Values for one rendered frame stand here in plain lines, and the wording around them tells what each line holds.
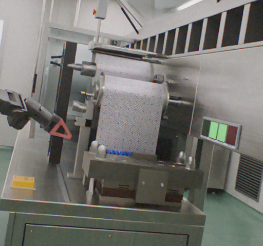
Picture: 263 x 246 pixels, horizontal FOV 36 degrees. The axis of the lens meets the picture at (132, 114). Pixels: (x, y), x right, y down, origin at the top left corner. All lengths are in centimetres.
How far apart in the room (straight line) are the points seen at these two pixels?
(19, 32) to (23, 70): 62
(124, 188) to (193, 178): 24
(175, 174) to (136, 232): 23
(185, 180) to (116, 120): 34
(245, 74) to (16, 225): 80
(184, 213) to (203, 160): 46
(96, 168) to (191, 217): 35
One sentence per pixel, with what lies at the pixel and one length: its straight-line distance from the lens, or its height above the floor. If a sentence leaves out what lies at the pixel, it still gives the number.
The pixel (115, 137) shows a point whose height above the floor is 109.
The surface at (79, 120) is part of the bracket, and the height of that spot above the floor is 113.
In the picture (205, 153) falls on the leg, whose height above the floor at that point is 105.
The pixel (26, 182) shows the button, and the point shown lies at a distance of 139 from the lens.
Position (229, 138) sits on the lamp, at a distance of 121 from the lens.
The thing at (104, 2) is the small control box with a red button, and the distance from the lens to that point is 212.
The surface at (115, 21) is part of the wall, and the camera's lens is 725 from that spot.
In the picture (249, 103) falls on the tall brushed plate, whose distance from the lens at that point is 116.
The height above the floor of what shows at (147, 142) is 108.
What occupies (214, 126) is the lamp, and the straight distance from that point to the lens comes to 131.
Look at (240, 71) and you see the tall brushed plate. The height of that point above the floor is 137.
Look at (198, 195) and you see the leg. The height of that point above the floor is 86.
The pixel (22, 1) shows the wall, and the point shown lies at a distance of 715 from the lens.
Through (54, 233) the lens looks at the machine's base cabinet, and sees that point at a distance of 131.
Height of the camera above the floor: 126
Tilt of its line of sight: 3 degrees down
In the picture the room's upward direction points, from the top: 9 degrees clockwise
